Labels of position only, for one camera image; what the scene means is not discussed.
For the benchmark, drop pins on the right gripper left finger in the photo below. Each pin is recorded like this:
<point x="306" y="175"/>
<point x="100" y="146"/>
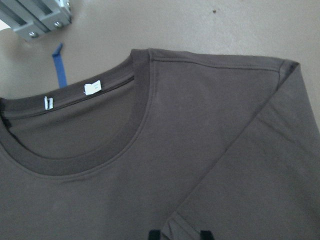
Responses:
<point x="154" y="234"/>

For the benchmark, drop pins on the brown t-shirt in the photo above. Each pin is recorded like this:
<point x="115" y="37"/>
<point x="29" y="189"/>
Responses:
<point x="172" y="141"/>

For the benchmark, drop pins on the aluminium frame post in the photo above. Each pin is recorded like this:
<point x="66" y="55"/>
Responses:
<point x="31" y="19"/>

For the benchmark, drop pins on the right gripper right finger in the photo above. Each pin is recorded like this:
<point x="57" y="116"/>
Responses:
<point x="206" y="235"/>

